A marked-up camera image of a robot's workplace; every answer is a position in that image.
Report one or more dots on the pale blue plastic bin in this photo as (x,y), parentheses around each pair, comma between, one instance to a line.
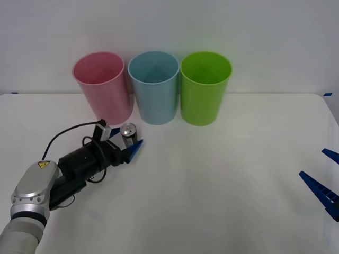
(155,98)

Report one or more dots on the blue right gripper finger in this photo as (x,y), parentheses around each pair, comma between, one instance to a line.
(331,154)
(319,191)

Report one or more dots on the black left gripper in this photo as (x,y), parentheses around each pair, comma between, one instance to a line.
(108,154)

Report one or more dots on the green plastic bin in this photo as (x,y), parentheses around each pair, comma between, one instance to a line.
(202,103)

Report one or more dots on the silver and black left arm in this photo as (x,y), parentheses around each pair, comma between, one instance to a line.
(34,182)

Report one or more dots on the pink plastic bin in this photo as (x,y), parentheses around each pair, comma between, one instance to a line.
(106,87)

